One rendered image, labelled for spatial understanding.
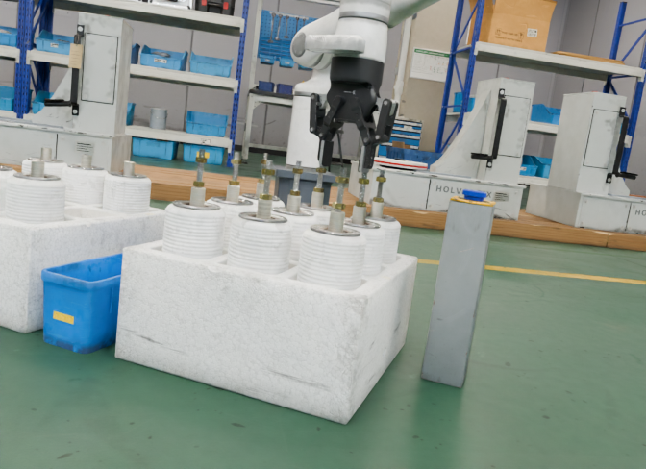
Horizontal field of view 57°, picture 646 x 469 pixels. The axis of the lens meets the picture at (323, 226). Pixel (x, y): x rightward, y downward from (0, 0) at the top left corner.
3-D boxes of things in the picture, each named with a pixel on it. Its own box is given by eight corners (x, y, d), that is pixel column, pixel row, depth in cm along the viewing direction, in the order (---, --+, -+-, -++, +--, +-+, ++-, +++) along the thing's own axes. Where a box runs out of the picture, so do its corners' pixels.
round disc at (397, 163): (365, 163, 333) (366, 154, 332) (416, 169, 338) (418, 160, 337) (378, 167, 304) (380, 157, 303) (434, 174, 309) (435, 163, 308)
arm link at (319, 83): (325, 34, 144) (315, 106, 147) (293, 26, 138) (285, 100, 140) (350, 32, 137) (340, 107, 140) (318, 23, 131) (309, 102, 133)
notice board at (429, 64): (409, 77, 703) (413, 47, 697) (447, 83, 711) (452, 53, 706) (409, 77, 700) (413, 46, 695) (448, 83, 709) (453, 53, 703)
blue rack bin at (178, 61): (146, 70, 566) (148, 47, 562) (186, 76, 571) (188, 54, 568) (136, 64, 517) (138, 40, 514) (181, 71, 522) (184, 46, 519)
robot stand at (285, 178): (259, 280, 153) (272, 164, 148) (313, 284, 155) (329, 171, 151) (261, 296, 138) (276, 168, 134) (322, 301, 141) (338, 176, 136)
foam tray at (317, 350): (232, 303, 130) (240, 223, 127) (405, 344, 118) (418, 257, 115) (113, 357, 93) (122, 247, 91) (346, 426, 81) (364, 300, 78)
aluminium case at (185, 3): (151, 12, 549) (153, -11, 546) (192, 18, 557) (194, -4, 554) (147, 2, 507) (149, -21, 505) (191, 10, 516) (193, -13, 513)
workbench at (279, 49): (240, 160, 679) (258, -12, 650) (359, 173, 703) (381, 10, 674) (241, 163, 611) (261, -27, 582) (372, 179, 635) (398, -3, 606)
